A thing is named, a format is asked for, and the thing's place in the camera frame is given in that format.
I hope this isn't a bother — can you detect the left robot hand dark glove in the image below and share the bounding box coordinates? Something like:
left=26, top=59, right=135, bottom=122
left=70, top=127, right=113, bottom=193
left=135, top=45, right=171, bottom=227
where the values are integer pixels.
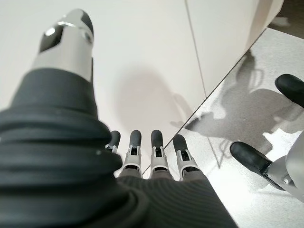
left=0, top=8, right=238, bottom=228

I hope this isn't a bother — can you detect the dark dishwasher door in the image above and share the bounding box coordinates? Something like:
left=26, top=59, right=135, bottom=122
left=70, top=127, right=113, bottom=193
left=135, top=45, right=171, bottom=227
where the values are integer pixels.
left=273, top=0, right=304, bottom=40

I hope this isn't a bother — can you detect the wide white cabinet door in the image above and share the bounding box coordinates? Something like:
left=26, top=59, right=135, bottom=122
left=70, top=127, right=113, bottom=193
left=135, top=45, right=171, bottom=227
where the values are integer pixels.
left=0, top=0, right=207, bottom=152

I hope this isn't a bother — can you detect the narrow white cabinet door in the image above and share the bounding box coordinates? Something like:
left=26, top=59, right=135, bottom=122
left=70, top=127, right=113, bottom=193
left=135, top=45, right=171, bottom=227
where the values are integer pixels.
left=185, top=0, right=285, bottom=98

